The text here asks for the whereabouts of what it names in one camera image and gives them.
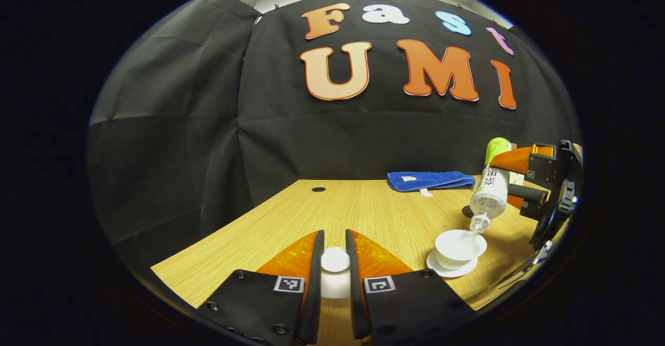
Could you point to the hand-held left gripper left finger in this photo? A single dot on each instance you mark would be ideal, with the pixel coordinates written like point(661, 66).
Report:
point(317, 283)

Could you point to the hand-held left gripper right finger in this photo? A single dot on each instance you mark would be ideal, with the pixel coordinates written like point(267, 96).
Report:
point(353, 283)

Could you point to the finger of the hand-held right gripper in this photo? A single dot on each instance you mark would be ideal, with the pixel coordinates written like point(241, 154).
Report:
point(535, 164)
point(530, 200)

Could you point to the white teacup lid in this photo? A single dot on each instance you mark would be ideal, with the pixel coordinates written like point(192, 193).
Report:
point(335, 263)

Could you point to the clear water bottle green label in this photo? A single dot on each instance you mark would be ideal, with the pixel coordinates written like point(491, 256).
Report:
point(491, 190)

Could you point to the dark round coaster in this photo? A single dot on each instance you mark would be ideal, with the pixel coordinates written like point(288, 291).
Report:
point(466, 212)

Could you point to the white saucer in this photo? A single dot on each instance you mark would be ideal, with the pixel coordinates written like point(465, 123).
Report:
point(441, 269)

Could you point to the blue towel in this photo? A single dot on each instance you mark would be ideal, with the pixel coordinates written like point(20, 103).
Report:
point(431, 180)

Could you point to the black backdrop cloth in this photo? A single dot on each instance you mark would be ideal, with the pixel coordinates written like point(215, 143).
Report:
point(208, 128)

